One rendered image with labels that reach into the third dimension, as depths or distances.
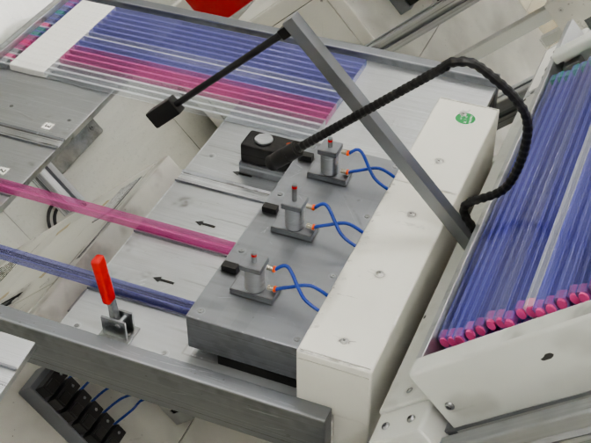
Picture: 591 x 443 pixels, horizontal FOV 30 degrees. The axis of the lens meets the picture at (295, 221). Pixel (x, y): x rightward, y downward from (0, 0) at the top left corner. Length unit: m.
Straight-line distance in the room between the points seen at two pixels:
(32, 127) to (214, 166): 0.27
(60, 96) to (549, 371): 0.91
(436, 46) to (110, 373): 1.73
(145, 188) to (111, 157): 0.83
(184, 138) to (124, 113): 0.19
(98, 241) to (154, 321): 0.58
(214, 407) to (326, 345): 0.16
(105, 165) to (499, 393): 1.85
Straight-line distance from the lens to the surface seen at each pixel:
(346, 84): 1.16
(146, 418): 1.78
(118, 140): 2.78
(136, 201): 1.90
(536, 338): 0.93
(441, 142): 1.37
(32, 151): 1.53
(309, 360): 1.10
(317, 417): 1.13
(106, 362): 1.22
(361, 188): 1.32
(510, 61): 3.05
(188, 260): 1.32
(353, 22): 2.59
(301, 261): 1.22
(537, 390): 0.98
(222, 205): 1.40
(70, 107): 1.60
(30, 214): 2.55
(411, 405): 1.06
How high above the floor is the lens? 2.02
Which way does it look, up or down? 41 degrees down
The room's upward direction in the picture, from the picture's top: 64 degrees clockwise
